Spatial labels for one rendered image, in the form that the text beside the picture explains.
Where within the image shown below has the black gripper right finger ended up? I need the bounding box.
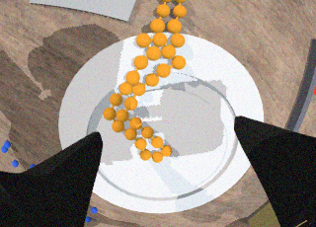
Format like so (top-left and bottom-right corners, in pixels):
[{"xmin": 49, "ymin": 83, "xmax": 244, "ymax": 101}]
[{"xmin": 234, "ymin": 115, "xmax": 316, "ymax": 227}]

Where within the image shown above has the white round plate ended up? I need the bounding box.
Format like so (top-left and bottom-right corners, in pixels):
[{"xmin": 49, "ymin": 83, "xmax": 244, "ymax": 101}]
[{"xmin": 58, "ymin": 34, "xmax": 264, "ymax": 214}]

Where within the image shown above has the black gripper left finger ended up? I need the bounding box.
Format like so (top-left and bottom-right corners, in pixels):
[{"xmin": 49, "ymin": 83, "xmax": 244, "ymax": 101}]
[{"xmin": 0, "ymin": 132, "xmax": 103, "ymax": 227}]

